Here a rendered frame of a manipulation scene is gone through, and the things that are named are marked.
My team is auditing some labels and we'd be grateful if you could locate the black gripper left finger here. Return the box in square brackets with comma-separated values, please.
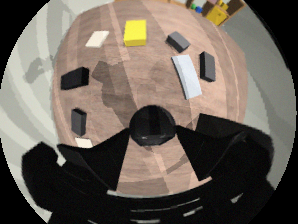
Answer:
[56, 127, 130, 192]

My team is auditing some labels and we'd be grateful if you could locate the white flat sheet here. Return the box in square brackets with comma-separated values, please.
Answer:
[74, 137, 93, 148]

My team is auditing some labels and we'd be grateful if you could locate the yellow block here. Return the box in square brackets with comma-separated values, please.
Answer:
[124, 20, 146, 47]

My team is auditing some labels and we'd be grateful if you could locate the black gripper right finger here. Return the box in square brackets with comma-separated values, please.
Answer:
[176, 125, 245, 183]

